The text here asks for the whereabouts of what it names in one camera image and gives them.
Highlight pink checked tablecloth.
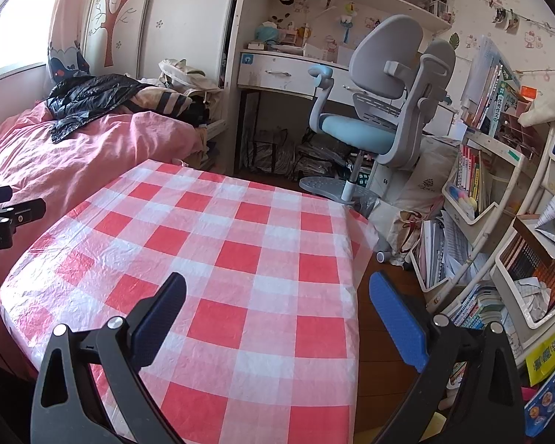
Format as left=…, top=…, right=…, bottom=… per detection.
left=0, top=159, right=380, bottom=444

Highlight cream tote red straps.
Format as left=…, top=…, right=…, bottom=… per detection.
left=388, top=210, right=429, bottom=267

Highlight row of thin upright books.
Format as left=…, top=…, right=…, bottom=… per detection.
left=455, top=145, right=484, bottom=214

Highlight photo string garland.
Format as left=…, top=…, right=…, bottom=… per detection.
left=453, top=0, right=555, bottom=38

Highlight stack of papers and notebooks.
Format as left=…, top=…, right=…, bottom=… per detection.
left=416, top=215, right=473, bottom=288

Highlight pink blanket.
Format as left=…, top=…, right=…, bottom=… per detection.
left=0, top=102, right=209, bottom=371

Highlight black bag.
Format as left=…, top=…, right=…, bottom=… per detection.
left=182, top=99, right=212, bottom=128

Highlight hanging flower toy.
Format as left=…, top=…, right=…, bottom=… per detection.
left=335, top=2, right=356, bottom=44

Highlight beige striped cloth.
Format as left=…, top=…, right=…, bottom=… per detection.
left=132, top=84, right=193, bottom=114

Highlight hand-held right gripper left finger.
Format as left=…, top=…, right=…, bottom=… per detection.
left=30, top=272, right=187, bottom=444

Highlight whale print curtain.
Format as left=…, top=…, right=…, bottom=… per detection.
left=46, top=0, right=91, bottom=77

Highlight white tote tree print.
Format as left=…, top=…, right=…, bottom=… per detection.
left=395, top=136, right=458, bottom=216

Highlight row of colourful books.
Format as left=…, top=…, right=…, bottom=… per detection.
left=448, top=284, right=510, bottom=334

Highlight white wardrobe tree decal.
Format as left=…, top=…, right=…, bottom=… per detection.
left=81, top=0, right=242, bottom=85

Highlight window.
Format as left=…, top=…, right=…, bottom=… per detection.
left=0, top=0, right=59, bottom=85

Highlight teal plush toy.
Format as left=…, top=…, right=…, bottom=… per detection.
left=254, top=23, right=281, bottom=48

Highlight white drawer cabinet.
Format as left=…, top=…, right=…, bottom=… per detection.
left=365, top=162, right=398, bottom=201

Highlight cream canvas bag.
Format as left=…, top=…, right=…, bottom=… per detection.
left=158, top=58, right=223, bottom=96

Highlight yellow booklet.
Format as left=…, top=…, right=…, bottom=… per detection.
left=525, top=319, right=555, bottom=387

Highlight black shiny jacket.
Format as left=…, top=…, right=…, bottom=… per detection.
left=45, top=74, right=155, bottom=144

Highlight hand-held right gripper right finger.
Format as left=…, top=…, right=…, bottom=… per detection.
left=369, top=270, right=527, bottom=444

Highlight row of dark books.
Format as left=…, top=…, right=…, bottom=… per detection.
left=504, top=236, right=555, bottom=316

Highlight cream cloth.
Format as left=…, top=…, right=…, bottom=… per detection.
left=518, top=81, right=555, bottom=128

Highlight standing workbooks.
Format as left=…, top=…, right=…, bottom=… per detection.
left=460, top=34, right=521, bottom=138

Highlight grey blue office chair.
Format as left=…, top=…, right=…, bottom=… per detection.
left=298, top=15, right=458, bottom=206

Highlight clear storage bag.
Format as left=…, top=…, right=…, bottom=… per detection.
left=296, top=141, right=352, bottom=179
left=243, top=129, right=297, bottom=176

